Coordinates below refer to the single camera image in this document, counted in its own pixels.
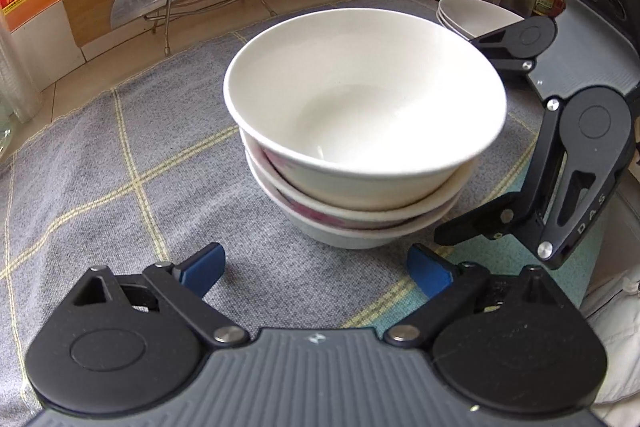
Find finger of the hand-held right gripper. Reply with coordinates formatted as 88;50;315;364
434;99;631;270
467;22;535;80

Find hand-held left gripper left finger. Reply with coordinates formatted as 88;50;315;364
70;243;251;349

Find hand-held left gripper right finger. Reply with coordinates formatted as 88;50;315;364
384;243;568;350

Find white bowls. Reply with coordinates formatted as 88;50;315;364
437;0;526;40

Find white pink flower bowl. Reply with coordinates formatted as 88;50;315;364
223;8;508;211
247;157;458;251
239;127;476;224

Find grey checked table cloth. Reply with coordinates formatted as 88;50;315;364
0;0;601;413

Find person's light grey jacket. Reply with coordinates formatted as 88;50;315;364
582;277;640;343

